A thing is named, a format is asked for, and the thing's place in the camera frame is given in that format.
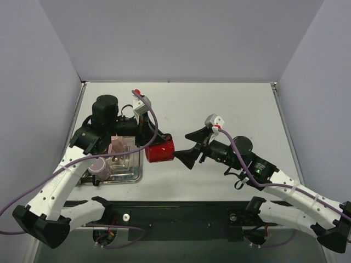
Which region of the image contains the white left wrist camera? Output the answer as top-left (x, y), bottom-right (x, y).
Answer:
top-left (132, 95), bottom-right (151, 118)

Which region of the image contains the red mug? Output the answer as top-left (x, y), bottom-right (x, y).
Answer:
top-left (145, 140), bottom-right (175, 163)

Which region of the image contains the pink faceted mug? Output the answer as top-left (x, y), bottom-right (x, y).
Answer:
top-left (107, 136), bottom-right (127, 153)

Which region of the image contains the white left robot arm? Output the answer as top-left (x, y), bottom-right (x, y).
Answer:
top-left (13, 90), bottom-right (172, 248)

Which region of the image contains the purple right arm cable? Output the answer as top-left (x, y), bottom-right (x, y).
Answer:
top-left (219, 129), bottom-right (351, 220)

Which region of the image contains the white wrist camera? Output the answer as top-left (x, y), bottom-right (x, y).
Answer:
top-left (132, 95), bottom-right (151, 118)
top-left (205, 113), bottom-right (225, 134)

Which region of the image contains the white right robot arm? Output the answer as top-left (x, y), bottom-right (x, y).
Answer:
top-left (174, 125), bottom-right (350, 253)

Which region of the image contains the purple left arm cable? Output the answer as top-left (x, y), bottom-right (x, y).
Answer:
top-left (0, 90), bottom-right (160, 236)

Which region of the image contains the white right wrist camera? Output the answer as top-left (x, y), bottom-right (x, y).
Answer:
top-left (205, 113), bottom-right (225, 134)

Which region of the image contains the lilac mug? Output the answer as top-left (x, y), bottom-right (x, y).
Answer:
top-left (88, 157), bottom-right (112, 181)

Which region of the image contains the metal tray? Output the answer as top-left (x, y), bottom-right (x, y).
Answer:
top-left (82, 135), bottom-right (144, 184)

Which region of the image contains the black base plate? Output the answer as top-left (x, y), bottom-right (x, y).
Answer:
top-left (99, 201), bottom-right (265, 242)

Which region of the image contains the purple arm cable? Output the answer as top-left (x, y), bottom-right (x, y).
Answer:
top-left (219, 129), bottom-right (351, 220)
top-left (0, 90), bottom-right (160, 236)

